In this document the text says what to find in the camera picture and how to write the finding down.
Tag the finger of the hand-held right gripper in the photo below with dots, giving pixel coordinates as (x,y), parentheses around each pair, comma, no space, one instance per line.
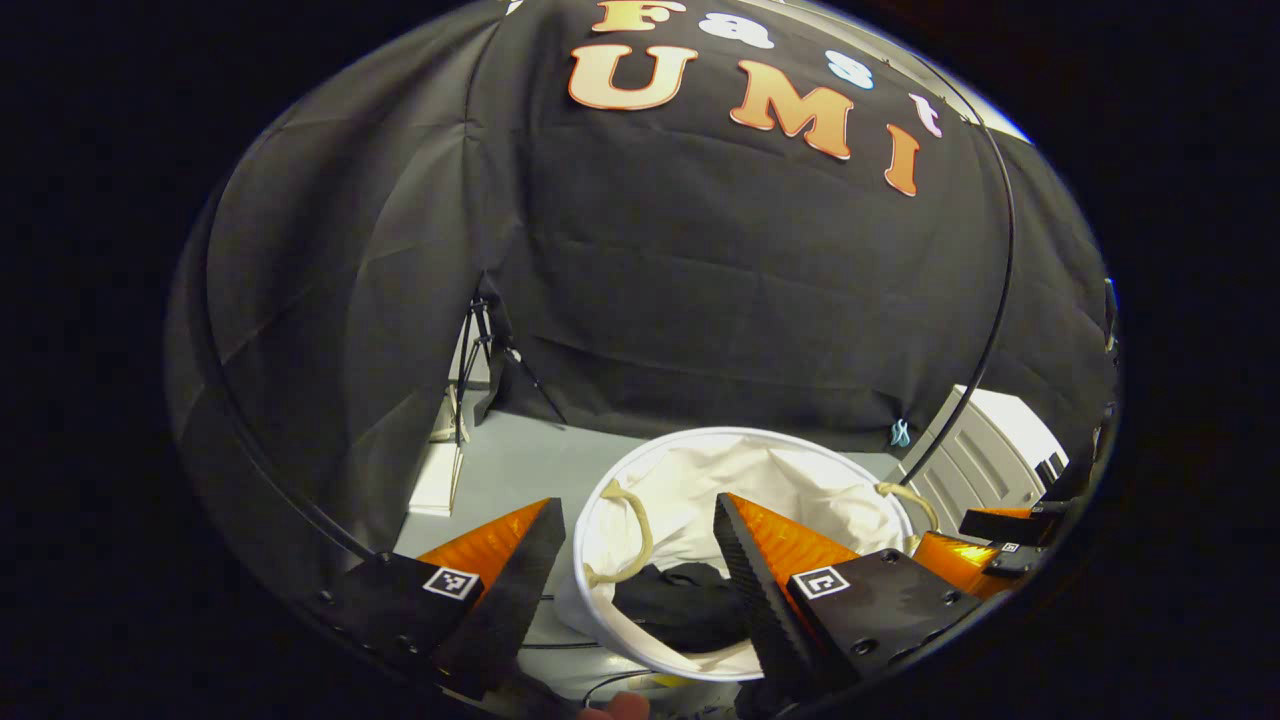
(955,565)
(1010,525)

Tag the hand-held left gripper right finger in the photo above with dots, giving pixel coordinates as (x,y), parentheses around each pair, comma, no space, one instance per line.
(755,590)

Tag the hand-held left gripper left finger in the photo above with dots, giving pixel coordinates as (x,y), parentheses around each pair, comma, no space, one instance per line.
(520,590)

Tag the black jacket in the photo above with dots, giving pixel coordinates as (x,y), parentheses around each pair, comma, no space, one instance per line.
(680,610)

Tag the white laundry hamper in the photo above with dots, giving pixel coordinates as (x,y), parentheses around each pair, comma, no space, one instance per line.
(700,470)

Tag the white cabinet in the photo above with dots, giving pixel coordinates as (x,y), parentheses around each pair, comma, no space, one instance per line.
(990,440)

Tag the white board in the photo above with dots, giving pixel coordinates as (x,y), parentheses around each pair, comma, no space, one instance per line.
(437,480)

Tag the small teal clip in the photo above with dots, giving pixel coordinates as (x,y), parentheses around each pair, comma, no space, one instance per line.
(900,432)

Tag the black tripod stand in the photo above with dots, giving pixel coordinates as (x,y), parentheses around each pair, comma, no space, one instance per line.
(480,330)

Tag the black backdrop cloth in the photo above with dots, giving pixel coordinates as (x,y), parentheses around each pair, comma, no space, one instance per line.
(700,280)

